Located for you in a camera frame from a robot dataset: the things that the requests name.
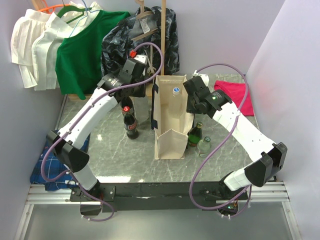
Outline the green Perrier bottle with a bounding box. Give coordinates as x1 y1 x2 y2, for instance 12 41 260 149
188 121 203 147

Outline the cream canvas tote bag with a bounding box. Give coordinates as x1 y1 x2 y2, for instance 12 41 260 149
151 75 194 160

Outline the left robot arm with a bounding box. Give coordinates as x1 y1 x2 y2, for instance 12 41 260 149
47 55 147 201

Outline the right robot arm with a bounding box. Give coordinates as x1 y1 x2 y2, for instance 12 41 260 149
183 75 288 199

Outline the dark patterned hanging shirt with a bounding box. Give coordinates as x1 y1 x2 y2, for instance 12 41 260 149
100 6 180 76

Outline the pink folded t-shirt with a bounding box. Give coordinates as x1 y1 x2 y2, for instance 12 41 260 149
213 80 254 117

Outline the wooden clothes rack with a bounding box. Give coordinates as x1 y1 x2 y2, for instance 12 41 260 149
68 0 167 101

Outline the Coca-Cola glass bottle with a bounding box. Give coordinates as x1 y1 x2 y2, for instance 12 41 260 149
122 106 139 140

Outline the clear Chang soda bottle right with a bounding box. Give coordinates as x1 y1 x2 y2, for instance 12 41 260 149
197 136 212 158

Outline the green hanging t-shirt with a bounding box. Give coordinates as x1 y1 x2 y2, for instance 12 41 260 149
55 10 130 100

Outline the wooden hanger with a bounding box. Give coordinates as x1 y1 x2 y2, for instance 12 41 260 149
129 0 158 42

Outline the green hanger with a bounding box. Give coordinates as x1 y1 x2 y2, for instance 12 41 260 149
56 3 92 24

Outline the white hanging blouse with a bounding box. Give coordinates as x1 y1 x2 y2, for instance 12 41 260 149
10 1 102 91

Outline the orange hanger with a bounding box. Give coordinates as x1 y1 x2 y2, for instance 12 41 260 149
38 0 66 14

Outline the blue plaid cloth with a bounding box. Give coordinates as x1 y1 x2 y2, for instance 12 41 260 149
29 141 75 191

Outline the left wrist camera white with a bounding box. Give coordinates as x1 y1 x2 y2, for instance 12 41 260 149
134 54 148 65

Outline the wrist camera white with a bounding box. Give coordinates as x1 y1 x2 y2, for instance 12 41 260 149
134 54 148 65
192 70 210 87

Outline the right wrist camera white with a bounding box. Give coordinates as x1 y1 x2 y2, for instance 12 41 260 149
192 70 210 87

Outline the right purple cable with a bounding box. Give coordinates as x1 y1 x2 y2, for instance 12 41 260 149
190 62 253 219

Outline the aluminium rail frame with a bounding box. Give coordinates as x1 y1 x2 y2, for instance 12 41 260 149
15 181 302 240

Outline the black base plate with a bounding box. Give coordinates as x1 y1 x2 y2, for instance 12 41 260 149
69 181 249 214

